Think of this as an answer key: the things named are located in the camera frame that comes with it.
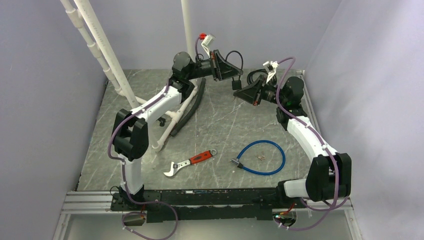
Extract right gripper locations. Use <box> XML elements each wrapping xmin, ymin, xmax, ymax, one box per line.
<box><xmin>233</xmin><ymin>75</ymin><xmax>287</xmax><ymax>107</ymax></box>

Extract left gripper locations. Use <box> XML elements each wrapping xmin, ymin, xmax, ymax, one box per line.
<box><xmin>186</xmin><ymin>49</ymin><xmax>243</xmax><ymax>82</ymax></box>

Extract silver lock keys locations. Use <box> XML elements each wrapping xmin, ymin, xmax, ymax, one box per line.
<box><xmin>255</xmin><ymin>151</ymin><xmax>266</xmax><ymax>161</ymax></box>

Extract blue cable lock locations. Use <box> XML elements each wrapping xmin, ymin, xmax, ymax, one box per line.
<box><xmin>230</xmin><ymin>139</ymin><xmax>287</xmax><ymax>176</ymax></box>

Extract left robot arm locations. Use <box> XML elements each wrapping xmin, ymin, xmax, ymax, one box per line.
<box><xmin>107</xmin><ymin>50</ymin><xmax>243</xmax><ymax>210</ymax></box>

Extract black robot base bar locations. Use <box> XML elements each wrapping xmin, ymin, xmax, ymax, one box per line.
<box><xmin>110</xmin><ymin>187</ymin><xmax>304</xmax><ymax>223</ymax></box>

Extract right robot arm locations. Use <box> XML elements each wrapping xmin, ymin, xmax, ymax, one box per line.
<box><xmin>233</xmin><ymin>75</ymin><xmax>352</xmax><ymax>208</ymax></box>

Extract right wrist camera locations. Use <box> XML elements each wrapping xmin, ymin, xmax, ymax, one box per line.
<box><xmin>262</xmin><ymin>61</ymin><xmax>279</xmax><ymax>86</ymax></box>

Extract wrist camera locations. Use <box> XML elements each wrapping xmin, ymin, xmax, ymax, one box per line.
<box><xmin>262</xmin><ymin>61</ymin><xmax>279</xmax><ymax>86</ymax></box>
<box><xmin>199</xmin><ymin>33</ymin><xmax>215</xmax><ymax>57</ymax></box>

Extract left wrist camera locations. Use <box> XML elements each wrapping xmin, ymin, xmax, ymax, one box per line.
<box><xmin>199</xmin><ymin>33</ymin><xmax>215</xmax><ymax>57</ymax></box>

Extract black corrugated hose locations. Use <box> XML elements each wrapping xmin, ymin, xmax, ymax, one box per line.
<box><xmin>169</xmin><ymin>78</ymin><xmax>207</xmax><ymax>138</ymax></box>

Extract red handled adjustable wrench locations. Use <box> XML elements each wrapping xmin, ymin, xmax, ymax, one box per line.
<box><xmin>163</xmin><ymin>149</ymin><xmax>218</xmax><ymax>178</ymax></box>

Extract white PVC pipe frame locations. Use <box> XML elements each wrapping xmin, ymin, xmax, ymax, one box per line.
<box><xmin>60</xmin><ymin>0</ymin><xmax>199</xmax><ymax>153</ymax></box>

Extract aluminium rail frame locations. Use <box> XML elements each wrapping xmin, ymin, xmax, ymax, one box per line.
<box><xmin>52</xmin><ymin>191</ymin><xmax>113</xmax><ymax>240</ymax></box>

